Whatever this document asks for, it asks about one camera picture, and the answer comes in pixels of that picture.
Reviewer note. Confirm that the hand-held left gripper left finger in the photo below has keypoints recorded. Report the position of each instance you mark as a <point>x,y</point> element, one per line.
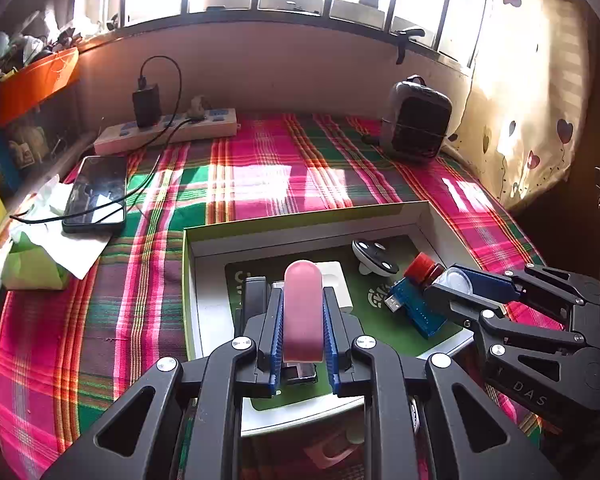
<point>275,340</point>

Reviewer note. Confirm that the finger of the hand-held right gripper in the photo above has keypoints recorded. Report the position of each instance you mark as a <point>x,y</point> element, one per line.
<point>460,305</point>
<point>495,285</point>

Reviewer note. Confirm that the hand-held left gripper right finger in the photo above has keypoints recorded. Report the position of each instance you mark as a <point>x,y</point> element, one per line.
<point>332,340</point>

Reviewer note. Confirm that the clear round plastic jar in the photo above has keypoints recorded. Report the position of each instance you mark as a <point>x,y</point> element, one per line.
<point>456,280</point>

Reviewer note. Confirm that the blue translucent usb device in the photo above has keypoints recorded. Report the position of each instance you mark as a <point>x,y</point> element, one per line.
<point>425,315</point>

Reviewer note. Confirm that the pink rounded case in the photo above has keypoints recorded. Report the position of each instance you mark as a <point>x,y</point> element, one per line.
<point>304,310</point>

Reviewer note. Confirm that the white plug adapter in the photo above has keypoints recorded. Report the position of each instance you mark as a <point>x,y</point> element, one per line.
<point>337,285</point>

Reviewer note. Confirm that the black oval key fob remote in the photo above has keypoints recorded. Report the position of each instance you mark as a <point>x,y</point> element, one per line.
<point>375,257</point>

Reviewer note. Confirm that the green and white cardboard box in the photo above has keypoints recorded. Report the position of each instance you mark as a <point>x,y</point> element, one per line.
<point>200,270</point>

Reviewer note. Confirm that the red and green small jar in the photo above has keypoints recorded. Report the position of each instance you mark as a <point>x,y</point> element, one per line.
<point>422,270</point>

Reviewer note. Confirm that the pink clip with round disc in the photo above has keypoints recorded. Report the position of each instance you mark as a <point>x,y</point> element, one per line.
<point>330,452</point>

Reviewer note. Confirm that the plaid pink green blanket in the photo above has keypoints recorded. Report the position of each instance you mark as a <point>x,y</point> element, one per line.
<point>130,320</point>

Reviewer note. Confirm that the cream curtain with hearts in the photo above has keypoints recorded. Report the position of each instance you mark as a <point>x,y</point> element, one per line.
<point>530,85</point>

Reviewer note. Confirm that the white power strip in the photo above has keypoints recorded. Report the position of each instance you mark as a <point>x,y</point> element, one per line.
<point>180,130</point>

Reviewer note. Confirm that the black smartphone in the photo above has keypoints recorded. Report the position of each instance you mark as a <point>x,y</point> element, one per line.
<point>95,195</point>

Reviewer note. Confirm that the green tissue pack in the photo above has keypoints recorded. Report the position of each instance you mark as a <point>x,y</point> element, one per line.
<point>35,270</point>

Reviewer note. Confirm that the black window hook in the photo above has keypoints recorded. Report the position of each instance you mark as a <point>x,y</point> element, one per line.
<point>405,40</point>

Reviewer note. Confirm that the black charger block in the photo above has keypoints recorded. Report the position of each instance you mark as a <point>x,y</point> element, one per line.
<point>146,107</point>

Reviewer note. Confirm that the blue box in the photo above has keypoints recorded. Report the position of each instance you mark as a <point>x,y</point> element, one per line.
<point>2,160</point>

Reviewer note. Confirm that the orange box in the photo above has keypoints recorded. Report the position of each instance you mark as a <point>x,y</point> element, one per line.
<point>35,85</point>

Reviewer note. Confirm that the crumpled plastic bags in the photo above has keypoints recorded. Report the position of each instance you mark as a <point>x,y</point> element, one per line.
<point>25,42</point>

